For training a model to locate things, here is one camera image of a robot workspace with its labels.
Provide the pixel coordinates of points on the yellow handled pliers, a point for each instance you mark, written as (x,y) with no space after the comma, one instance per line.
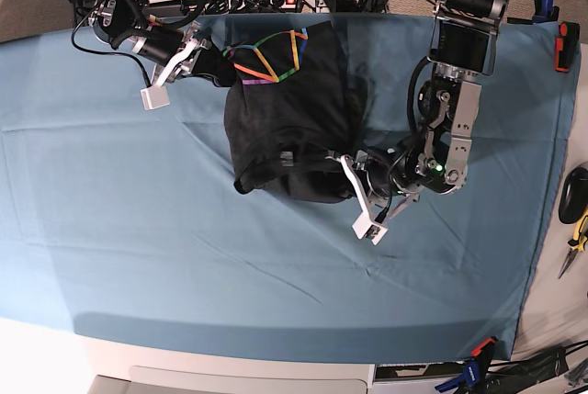
(577,243)

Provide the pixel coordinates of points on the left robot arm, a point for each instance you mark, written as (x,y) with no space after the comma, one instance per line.
(442,106)

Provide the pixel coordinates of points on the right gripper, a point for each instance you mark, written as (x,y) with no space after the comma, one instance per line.
(179,53)

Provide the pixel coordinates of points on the white power strip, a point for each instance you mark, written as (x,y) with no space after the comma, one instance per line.
(223,7)

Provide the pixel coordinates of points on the blue handled clamp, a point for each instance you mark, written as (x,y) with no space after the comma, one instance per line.
(545,11)

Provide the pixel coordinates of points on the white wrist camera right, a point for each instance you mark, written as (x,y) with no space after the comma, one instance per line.
(154,97)

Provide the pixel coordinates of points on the black T-shirt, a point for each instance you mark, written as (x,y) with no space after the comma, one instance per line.
(290,114)

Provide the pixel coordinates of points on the black computer mouse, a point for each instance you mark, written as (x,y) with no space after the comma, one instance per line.
(573,200)

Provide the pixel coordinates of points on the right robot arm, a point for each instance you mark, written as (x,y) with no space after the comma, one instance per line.
(119,22)

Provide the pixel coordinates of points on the blue table cloth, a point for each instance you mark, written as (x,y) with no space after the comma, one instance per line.
(122,224)

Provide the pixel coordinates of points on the orange black clamp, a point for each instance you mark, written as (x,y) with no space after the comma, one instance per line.
(566,44)

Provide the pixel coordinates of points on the blue orange clamp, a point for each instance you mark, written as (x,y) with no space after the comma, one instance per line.
(474,370)

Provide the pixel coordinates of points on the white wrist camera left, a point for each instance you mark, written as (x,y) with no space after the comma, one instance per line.
(365,227)

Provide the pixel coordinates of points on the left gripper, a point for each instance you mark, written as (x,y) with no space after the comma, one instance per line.
(374,171)

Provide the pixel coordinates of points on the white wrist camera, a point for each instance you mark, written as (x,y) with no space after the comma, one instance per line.
(154,97)
(365,227)

